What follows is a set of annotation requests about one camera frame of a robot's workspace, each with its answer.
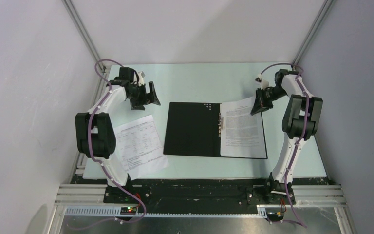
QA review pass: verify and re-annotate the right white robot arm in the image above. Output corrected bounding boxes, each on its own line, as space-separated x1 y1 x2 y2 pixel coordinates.
250 69 323 204

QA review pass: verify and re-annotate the left controller board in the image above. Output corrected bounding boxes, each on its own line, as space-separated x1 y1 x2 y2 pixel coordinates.
120 206 138 215

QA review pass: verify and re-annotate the right aluminium corner post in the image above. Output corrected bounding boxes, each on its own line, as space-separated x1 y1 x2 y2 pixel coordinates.
292 0 336 65

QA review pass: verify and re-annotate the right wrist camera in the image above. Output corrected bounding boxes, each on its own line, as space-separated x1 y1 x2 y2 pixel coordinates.
255 74 269 90

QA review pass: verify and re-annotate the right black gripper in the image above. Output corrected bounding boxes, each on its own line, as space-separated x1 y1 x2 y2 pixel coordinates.
250 85 287 115

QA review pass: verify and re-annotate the metal folder clip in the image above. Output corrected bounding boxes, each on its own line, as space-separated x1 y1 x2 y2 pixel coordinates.
218 112 224 138

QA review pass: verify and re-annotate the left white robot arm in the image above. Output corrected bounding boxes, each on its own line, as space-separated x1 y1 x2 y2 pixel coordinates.
75 67 161 203

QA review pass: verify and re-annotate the aluminium corner post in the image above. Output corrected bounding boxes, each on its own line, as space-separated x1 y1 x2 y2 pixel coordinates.
61 0 106 72
292 0 336 65

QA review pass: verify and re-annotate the aluminium frame rail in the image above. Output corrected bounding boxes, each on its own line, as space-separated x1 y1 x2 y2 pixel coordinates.
45 179 356 234

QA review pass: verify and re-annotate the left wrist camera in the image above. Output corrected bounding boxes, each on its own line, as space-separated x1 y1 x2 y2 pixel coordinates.
137 71 145 86

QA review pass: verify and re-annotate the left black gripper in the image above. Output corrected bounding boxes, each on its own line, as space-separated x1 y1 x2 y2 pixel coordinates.
128 81 160 111

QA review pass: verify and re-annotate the red and black folder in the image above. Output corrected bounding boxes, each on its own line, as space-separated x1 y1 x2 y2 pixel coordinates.
163 102 269 160

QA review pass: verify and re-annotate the right controller board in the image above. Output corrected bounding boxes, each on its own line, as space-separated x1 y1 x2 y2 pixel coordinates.
266 212 284 223

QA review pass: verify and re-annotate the white table form sheet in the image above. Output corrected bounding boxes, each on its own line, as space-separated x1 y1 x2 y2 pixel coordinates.
114 115 169 180

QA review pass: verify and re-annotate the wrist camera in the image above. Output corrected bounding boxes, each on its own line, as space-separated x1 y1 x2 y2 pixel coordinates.
137 71 145 86
255 74 269 90

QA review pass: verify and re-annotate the left aluminium corner post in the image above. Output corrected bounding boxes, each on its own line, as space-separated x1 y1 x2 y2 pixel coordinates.
61 0 106 72

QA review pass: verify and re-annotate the controller board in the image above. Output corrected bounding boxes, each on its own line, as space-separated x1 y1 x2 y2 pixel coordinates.
266 212 284 223
120 206 138 215

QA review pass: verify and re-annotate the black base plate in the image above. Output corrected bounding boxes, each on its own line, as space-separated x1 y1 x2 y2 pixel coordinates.
71 175 333 215

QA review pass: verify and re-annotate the printed white paper sheet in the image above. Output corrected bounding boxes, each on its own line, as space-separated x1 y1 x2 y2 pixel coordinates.
220 96 268 159

